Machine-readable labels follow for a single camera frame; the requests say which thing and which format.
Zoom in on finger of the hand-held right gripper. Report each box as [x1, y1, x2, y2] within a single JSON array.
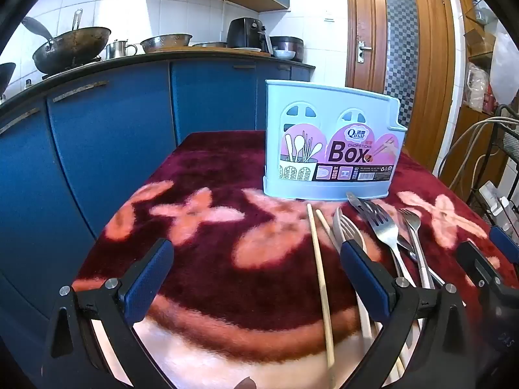
[[456, 240, 503, 296], [489, 226, 519, 264]]

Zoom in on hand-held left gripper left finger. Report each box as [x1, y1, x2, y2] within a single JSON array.
[[41, 238, 175, 389]]

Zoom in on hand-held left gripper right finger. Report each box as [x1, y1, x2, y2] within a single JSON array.
[[340, 238, 483, 389]]

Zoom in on wooden chopstick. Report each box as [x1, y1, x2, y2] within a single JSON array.
[[315, 209, 406, 382], [306, 203, 336, 389]]

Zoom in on white plastic fork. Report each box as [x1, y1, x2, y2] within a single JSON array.
[[340, 214, 368, 252]]

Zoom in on metal fork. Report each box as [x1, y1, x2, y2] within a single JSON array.
[[398, 208, 436, 290], [362, 202, 416, 288]]

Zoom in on light blue utensil holder box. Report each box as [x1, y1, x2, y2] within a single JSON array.
[[263, 79, 408, 203]]

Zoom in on white power strip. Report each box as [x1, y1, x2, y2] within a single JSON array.
[[478, 182, 512, 228]]

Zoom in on dark red floral blanket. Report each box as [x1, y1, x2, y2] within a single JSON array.
[[71, 130, 519, 389]]

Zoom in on blue kitchen base cabinets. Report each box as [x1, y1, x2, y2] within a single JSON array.
[[0, 59, 316, 373]]

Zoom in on cardboard box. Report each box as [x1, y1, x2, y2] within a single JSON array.
[[464, 28, 496, 58]]

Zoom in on gas stove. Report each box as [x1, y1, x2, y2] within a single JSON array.
[[41, 57, 102, 80]]

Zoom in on metal kettle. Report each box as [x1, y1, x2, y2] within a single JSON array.
[[106, 40, 139, 61]]

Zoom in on metal colander bowl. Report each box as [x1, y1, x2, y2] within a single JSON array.
[[140, 33, 193, 53]]

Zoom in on wooden shelf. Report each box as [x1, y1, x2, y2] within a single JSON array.
[[454, 0, 499, 114]]

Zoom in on large black wok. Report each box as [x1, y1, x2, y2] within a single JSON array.
[[32, 8, 112, 74]]

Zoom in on dark rice cooker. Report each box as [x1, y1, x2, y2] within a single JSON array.
[[270, 36, 305, 62]]

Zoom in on black air fryer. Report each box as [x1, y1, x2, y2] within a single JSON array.
[[226, 17, 273, 51]]

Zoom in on wooden door with glass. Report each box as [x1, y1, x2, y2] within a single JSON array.
[[344, 0, 459, 171]]

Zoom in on black wire rack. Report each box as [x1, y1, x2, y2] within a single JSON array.
[[466, 105, 519, 228]]

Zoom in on grey cables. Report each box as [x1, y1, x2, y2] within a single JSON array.
[[440, 115, 519, 195]]

